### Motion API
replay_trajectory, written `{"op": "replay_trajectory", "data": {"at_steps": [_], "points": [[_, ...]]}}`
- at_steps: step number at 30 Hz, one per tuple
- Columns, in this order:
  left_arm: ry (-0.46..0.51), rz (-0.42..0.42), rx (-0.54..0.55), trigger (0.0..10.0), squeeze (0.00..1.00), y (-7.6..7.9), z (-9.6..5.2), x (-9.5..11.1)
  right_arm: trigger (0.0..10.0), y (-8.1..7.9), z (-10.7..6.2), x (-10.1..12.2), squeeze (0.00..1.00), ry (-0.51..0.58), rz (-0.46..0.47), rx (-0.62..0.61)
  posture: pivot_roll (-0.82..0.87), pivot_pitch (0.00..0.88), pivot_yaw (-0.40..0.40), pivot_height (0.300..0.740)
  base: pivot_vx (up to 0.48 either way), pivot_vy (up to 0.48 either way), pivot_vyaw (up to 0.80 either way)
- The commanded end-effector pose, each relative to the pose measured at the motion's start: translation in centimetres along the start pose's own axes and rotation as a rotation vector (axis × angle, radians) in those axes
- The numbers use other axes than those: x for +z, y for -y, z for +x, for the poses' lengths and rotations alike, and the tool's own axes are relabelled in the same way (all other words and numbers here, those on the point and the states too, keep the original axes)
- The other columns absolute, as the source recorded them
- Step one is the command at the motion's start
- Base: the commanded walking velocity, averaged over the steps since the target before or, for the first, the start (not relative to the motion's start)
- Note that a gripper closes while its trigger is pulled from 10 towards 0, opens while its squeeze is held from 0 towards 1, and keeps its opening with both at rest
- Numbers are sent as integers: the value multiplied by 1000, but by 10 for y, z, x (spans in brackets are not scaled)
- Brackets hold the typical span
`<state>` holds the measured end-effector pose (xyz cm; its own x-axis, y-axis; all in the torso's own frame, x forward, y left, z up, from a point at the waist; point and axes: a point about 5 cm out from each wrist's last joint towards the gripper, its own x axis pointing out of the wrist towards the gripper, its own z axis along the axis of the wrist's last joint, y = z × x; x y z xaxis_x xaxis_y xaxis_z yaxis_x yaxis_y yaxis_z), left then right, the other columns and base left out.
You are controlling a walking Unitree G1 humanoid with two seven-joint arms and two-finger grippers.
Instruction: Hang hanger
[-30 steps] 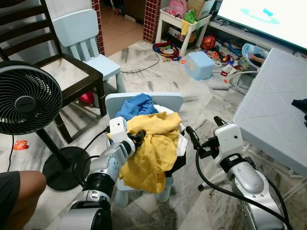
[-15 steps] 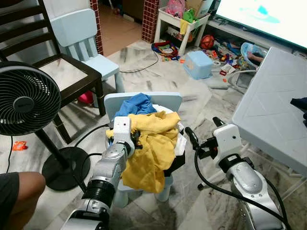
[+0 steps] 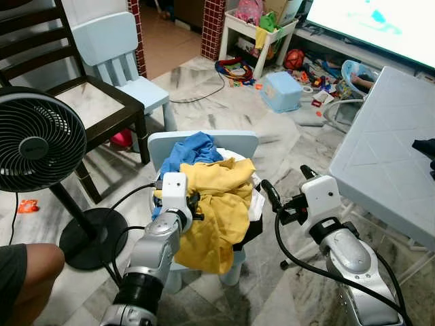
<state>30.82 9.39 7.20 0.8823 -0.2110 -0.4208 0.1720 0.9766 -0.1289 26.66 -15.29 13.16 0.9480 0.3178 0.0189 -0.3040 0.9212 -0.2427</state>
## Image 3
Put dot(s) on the pink kids bag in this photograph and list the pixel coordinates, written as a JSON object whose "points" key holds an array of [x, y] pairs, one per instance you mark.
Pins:
{"points": [[249, 12]]}

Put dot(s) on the small yellow rag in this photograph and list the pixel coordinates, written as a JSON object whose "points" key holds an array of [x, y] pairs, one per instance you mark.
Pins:
{"points": [[261, 37]]}

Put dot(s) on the light blue plastic basin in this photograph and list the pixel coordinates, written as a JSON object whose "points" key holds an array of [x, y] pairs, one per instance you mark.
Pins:
{"points": [[360, 75]]}

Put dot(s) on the white kids play table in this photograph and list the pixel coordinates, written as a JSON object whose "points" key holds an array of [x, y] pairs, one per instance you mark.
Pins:
{"points": [[245, 30]]}

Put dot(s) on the yellow shirt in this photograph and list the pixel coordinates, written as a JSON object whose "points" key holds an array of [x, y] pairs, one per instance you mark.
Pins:
{"points": [[217, 204]]}

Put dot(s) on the light grey folding table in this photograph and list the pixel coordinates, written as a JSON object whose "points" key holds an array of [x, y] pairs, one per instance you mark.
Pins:
{"points": [[387, 149]]}

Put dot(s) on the small orange wrapper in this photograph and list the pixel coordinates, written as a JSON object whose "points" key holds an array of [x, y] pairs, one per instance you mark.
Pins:
{"points": [[27, 206]]}

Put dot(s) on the black standing fan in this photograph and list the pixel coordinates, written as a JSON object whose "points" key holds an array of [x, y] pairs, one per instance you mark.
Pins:
{"points": [[37, 142]]}

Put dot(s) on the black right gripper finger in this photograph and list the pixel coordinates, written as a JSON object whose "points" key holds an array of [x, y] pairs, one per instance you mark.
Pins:
{"points": [[308, 172], [272, 197]]}

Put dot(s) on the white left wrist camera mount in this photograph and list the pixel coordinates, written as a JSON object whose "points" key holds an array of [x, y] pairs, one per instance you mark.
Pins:
{"points": [[175, 192]]}

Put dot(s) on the dark wooden chair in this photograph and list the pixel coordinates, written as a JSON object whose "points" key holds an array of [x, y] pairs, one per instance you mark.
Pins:
{"points": [[112, 132]]}

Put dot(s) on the green toy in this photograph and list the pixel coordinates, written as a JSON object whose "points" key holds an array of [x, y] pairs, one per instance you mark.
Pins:
{"points": [[268, 22]]}

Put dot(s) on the navy garment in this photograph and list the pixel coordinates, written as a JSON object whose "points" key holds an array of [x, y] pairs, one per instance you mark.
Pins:
{"points": [[425, 153]]}

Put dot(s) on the red ball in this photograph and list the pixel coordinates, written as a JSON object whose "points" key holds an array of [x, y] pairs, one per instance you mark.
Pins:
{"points": [[293, 60]]}

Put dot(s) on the blue crumpled cloth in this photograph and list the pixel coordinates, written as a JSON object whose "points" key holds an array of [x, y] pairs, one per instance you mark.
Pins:
{"points": [[194, 153]]}

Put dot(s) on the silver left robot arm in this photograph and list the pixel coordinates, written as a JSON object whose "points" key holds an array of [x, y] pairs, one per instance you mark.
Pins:
{"points": [[153, 251]]}

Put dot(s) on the brown cardboard box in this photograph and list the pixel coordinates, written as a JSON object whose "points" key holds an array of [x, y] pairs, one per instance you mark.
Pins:
{"points": [[285, 8]]}

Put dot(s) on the person bare leg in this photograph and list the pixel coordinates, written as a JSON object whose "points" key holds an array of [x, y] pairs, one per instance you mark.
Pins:
{"points": [[34, 278]]}

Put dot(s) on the red round toy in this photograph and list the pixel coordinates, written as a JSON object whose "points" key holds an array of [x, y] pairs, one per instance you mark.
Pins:
{"points": [[122, 139]]}

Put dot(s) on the flat screen television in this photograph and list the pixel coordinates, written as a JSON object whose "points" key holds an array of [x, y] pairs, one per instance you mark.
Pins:
{"points": [[374, 24]]}

